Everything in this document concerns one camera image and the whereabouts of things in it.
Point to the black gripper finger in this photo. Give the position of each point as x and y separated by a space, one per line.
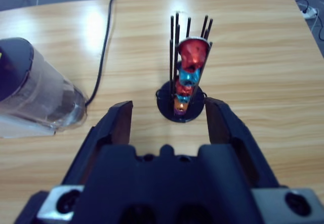
220 122
119 125

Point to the white power strip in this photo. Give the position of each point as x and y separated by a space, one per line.
310 12

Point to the blue coffee capsule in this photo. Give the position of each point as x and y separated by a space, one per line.
182 98
189 77

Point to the purple coffee capsule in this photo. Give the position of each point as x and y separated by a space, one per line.
180 111

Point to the black capsule holder with rods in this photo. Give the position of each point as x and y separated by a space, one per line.
167 110

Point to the clear water tank dark lid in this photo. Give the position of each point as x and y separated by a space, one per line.
50 94

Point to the orange coffee capsule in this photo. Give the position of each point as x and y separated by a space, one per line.
181 105

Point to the red coffee capsule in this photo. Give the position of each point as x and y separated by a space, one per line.
184 88
193 54

